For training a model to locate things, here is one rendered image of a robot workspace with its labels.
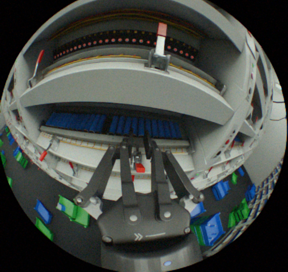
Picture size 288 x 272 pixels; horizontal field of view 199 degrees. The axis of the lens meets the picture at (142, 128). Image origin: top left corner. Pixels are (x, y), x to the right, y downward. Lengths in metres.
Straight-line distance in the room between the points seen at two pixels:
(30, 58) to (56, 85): 0.32
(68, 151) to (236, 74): 0.46
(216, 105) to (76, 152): 0.32
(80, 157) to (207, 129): 0.35
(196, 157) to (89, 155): 0.30
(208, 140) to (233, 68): 0.20
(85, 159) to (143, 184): 0.26
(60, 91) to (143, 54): 0.15
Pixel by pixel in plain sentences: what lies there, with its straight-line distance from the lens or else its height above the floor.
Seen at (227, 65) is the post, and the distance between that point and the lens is 0.27.
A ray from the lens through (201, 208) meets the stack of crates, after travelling 1.24.
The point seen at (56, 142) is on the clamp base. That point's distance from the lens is 0.31.
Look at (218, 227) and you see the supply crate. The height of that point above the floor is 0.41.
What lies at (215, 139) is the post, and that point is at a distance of 0.23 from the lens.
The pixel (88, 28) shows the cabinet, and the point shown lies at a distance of 0.43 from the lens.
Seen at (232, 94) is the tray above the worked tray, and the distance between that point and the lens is 0.23.
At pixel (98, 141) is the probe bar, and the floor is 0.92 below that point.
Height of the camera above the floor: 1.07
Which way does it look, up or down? 34 degrees down
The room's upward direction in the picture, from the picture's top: 11 degrees clockwise
